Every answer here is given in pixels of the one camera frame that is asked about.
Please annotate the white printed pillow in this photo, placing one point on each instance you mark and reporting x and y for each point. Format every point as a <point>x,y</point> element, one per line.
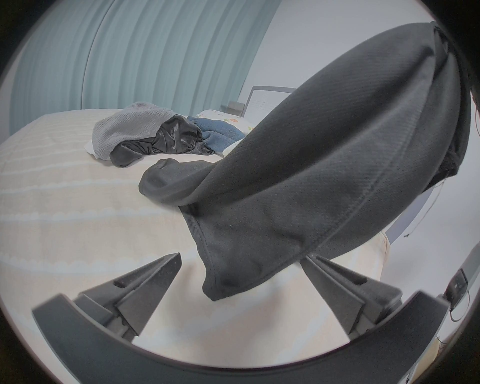
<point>228,119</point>

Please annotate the white garment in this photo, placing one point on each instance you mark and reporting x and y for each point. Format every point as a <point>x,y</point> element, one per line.
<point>90,149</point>

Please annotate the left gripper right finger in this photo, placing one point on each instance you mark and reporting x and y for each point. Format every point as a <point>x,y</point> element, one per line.
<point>339,290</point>

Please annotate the blue-green curtain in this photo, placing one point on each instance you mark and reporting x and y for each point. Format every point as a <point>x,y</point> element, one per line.
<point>150,56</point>

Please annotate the grey mesh garment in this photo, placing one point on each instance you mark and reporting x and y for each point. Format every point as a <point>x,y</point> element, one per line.
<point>127,125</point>

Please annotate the blue garment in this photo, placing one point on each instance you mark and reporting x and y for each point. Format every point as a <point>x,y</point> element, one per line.
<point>219,131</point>

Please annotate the black shiny garment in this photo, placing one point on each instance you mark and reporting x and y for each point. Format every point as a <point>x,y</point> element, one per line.
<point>168,140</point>

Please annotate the bed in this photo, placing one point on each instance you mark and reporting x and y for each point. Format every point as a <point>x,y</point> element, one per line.
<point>75,210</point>

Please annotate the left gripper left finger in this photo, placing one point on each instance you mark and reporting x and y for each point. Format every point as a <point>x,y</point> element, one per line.
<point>144,290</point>

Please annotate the dark grey garment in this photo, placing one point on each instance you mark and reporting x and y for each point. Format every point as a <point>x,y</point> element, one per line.
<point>300,168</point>

